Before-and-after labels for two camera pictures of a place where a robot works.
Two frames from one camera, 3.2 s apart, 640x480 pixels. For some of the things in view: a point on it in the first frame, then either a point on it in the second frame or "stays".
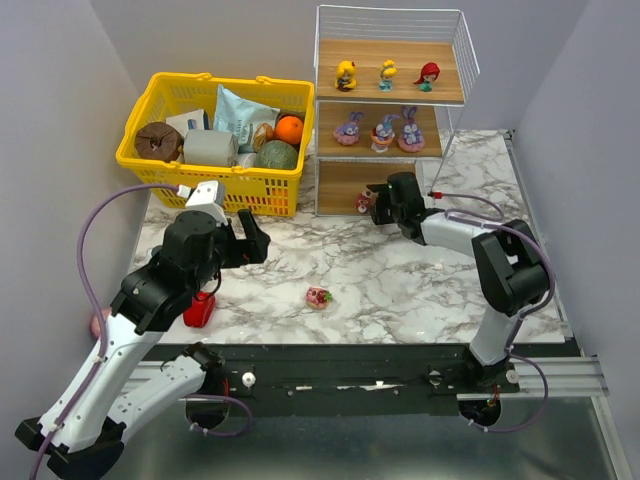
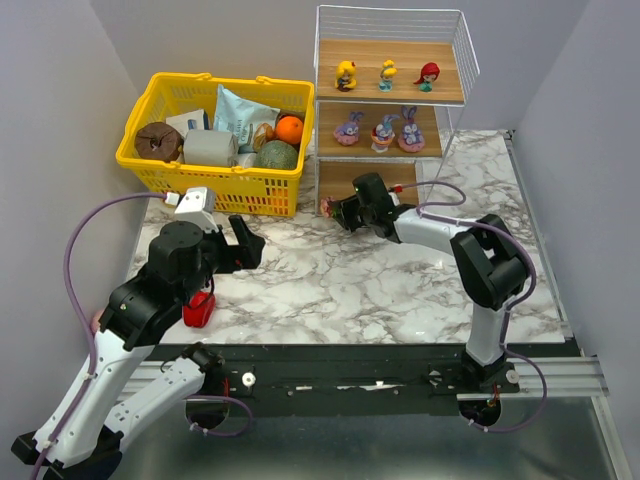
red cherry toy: [429, 73] stays
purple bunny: [347, 134] stays
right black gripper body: [388, 203] to [345, 211]
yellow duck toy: [346, 76] stays
